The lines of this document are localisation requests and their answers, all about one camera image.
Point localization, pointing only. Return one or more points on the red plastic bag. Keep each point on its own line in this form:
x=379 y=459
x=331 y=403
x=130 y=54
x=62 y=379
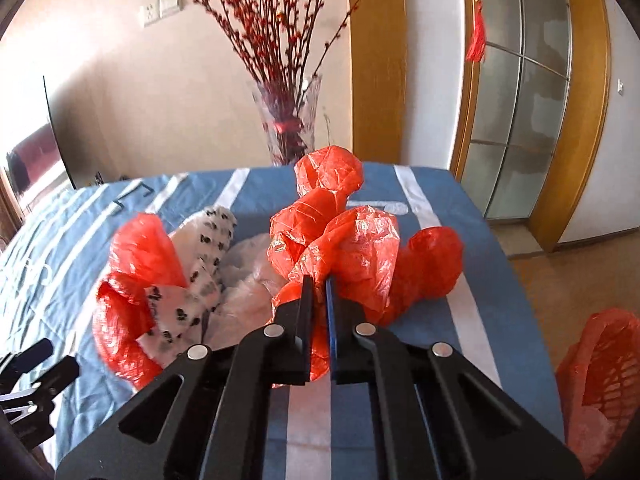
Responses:
x=350 y=240
x=135 y=250

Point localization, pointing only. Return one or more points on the white wall socket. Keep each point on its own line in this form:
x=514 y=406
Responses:
x=150 y=14

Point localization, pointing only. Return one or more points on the clear glass vase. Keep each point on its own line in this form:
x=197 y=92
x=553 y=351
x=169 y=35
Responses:
x=285 y=135

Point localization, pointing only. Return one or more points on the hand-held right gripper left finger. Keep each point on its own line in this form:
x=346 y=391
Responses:
x=300 y=320

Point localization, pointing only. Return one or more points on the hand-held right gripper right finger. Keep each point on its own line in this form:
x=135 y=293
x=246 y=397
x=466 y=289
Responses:
x=332 y=340

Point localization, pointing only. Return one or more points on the black flat screen television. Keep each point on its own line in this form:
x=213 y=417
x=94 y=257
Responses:
x=55 y=130

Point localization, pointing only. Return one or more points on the red hanging tassel ornament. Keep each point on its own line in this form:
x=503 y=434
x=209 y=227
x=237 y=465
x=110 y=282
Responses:
x=477 y=45

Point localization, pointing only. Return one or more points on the frosted glass door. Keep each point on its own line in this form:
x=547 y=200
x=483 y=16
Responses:
x=520 y=110

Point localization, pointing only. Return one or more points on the wooden door frame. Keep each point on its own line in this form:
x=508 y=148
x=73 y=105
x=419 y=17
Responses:
x=585 y=110

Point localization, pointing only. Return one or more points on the white printed plastic bag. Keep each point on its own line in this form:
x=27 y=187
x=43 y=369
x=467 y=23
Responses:
x=210 y=240

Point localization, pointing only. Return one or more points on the blue striped tablecloth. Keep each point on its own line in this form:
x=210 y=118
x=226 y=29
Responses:
x=520 y=340

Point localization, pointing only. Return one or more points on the white translucent plastic bag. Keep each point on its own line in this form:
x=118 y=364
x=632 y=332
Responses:
x=245 y=275

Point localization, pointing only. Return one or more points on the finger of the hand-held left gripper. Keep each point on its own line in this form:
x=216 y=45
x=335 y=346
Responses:
x=60 y=372
x=30 y=355

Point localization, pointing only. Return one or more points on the wooden wall post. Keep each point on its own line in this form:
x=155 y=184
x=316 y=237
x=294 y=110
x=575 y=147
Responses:
x=375 y=60

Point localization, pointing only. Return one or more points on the red lined trash bin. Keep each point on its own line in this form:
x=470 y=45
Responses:
x=600 y=385

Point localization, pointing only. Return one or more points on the red berry branches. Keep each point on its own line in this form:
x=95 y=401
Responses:
x=280 y=35

